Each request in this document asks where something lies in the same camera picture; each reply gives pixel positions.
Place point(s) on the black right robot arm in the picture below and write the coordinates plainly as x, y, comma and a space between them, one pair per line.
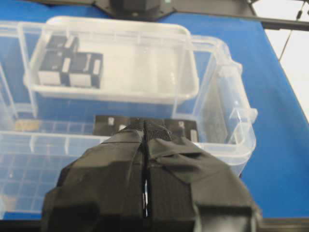
138, 10

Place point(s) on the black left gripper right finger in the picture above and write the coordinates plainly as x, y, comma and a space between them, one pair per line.
191, 190

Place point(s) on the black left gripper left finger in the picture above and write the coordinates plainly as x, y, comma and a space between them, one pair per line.
101, 191

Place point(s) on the black box on tray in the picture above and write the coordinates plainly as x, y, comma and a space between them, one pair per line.
52, 71
86, 70
66, 45

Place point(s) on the white plastic tray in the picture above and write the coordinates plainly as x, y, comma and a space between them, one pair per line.
143, 62

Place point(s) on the clear plastic storage case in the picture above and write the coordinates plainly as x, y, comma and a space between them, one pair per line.
40, 135

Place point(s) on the blue table cloth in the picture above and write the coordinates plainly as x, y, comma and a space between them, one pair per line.
278, 172

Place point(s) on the black box in case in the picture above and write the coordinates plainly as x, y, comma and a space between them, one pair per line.
106, 125

